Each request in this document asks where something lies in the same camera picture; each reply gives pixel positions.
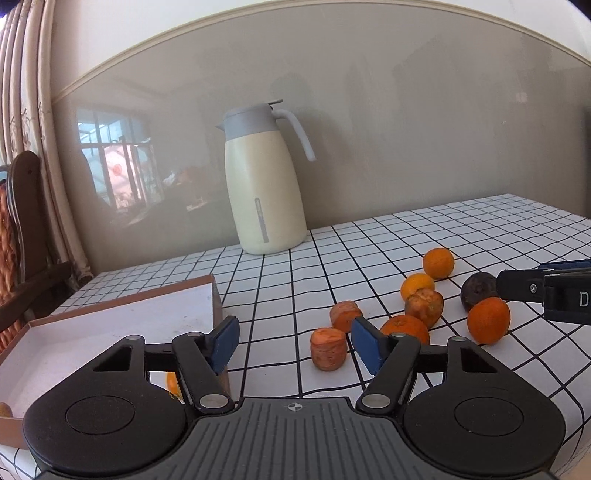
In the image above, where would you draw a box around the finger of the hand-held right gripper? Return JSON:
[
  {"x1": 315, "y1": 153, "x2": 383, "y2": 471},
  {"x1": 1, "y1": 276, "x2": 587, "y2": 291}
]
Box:
[
  {"x1": 496, "y1": 270, "x2": 548, "y2": 304},
  {"x1": 538, "y1": 259, "x2": 591, "y2": 275}
]

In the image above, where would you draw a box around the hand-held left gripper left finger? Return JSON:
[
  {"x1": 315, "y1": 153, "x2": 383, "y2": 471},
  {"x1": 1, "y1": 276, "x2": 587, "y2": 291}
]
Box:
[{"x1": 69, "y1": 316, "x2": 241, "y2": 414}]

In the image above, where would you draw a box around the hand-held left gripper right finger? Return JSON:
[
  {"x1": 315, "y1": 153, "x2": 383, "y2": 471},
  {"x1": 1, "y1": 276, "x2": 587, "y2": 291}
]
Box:
[{"x1": 350, "y1": 316, "x2": 518, "y2": 414}]

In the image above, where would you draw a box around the orange carrot chunk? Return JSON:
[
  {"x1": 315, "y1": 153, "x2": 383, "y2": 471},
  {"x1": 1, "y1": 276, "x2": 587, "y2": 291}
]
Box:
[
  {"x1": 329, "y1": 301, "x2": 364, "y2": 334},
  {"x1": 310, "y1": 327, "x2": 347, "y2": 371}
]

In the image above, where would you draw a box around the dark wrinkled passion fruit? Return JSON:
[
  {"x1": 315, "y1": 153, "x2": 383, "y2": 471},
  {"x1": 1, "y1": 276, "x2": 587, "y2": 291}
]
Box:
[{"x1": 460, "y1": 272, "x2": 499, "y2": 312}]

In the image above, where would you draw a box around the wrinkled dried orange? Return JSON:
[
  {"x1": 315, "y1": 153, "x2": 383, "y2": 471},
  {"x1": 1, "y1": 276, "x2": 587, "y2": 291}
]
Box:
[{"x1": 405, "y1": 288, "x2": 445, "y2": 329}]

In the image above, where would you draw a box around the brown cardboard box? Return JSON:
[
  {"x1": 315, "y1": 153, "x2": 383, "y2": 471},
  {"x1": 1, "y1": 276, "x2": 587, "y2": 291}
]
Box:
[{"x1": 0, "y1": 275, "x2": 232, "y2": 450}]

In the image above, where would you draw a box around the white checkered tablecloth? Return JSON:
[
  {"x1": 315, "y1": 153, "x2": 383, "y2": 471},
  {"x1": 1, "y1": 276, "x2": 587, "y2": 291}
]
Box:
[{"x1": 0, "y1": 194, "x2": 591, "y2": 480}]

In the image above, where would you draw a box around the cream thermos jug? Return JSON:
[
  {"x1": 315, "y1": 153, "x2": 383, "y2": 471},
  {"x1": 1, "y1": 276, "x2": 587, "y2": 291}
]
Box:
[{"x1": 216, "y1": 98, "x2": 317, "y2": 256}]

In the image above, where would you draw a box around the dark wooden wicker chair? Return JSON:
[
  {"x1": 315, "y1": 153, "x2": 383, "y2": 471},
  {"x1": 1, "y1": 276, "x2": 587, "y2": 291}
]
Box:
[{"x1": 0, "y1": 151, "x2": 72, "y2": 352}]

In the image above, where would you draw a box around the beige patterned curtain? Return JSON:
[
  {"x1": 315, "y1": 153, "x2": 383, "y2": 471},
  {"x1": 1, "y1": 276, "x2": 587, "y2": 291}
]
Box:
[{"x1": 0, "y1": 0, "x2": 93, "y2": 282}]

